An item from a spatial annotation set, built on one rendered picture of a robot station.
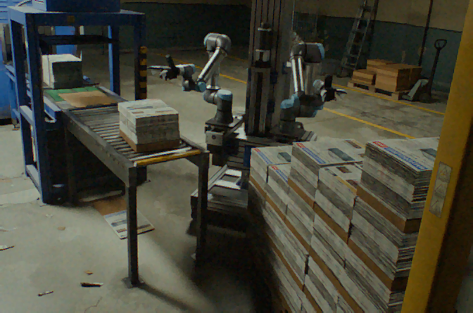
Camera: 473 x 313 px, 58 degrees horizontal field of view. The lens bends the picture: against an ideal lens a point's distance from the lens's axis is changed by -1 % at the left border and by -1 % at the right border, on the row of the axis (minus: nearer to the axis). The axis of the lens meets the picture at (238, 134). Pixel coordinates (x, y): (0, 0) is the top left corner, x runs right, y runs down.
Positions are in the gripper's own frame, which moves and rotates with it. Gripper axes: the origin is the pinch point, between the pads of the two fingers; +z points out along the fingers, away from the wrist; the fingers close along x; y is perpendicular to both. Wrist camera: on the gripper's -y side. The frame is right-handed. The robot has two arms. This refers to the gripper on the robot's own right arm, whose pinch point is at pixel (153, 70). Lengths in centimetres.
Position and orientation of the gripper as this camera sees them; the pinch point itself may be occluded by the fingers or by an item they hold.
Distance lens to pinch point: 300.8
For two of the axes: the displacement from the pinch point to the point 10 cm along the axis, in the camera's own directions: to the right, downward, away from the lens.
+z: -7.1, 1.9, -6.8
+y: -1.5, 9.0, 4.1
